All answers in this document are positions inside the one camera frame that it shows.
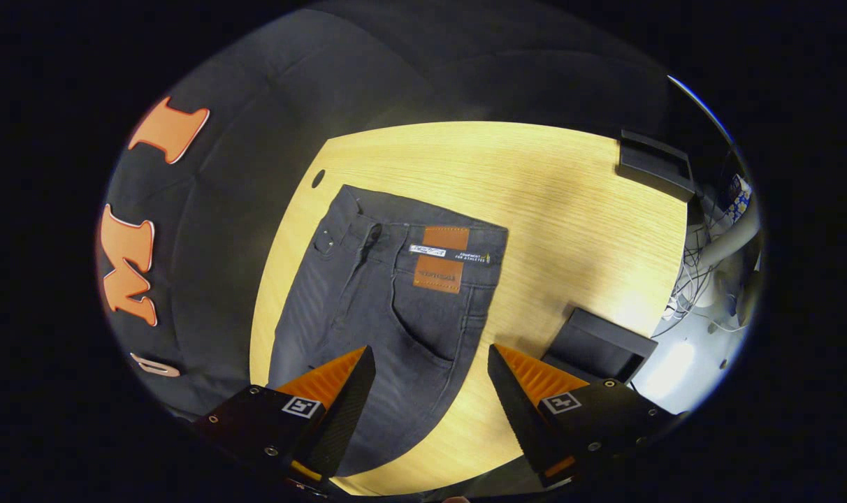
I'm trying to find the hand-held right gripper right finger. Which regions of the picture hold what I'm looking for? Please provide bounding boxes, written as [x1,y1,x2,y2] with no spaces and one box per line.
[488,343,679,490]

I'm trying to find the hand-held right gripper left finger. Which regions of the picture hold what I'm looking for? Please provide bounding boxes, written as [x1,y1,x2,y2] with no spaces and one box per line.
[193,347,377,498]

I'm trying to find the dark grey jeans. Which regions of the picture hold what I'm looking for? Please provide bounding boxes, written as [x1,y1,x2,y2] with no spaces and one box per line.
[266,184,509,479]

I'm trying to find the black plastic holder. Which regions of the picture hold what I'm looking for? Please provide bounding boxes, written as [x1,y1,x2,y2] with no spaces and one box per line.
[541,306,659,386]
[616,129,697,203]

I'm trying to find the black backdrop cloth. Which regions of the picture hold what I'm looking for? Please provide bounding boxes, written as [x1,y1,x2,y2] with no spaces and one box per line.
[95,3,697,423]

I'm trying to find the white curved pole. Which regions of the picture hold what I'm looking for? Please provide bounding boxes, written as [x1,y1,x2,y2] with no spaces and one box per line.
[696,203,761,280]

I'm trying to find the blue white patterned object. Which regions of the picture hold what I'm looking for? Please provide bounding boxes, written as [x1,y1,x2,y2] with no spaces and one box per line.
[721,175,753,221]

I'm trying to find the bundle of grey cables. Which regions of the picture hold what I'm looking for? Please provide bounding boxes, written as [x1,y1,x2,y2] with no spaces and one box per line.
[665,210,746,340]

